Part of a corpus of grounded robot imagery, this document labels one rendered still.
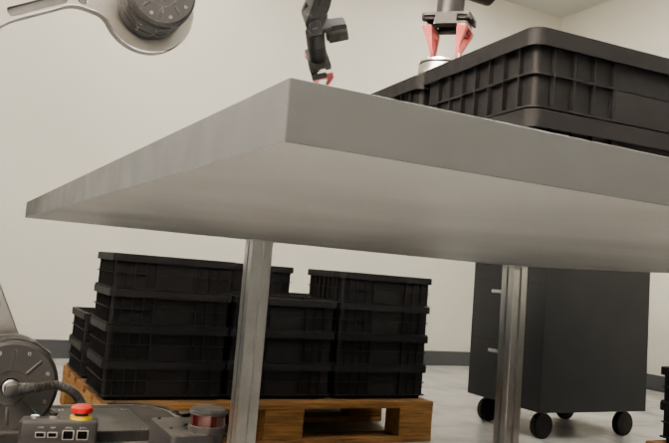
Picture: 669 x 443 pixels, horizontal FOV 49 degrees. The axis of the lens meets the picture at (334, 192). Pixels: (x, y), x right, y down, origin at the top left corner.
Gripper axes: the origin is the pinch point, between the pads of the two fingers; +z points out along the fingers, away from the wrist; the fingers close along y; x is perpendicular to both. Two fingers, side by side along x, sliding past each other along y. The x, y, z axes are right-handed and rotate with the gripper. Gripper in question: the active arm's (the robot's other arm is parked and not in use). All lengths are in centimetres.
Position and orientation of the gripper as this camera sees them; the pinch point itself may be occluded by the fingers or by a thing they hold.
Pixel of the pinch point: (444, 60)
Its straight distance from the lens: 157.5
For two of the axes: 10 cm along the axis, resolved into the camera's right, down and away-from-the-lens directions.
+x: -3.9, -1.5, -9.1
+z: -1.2, 9.9, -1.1
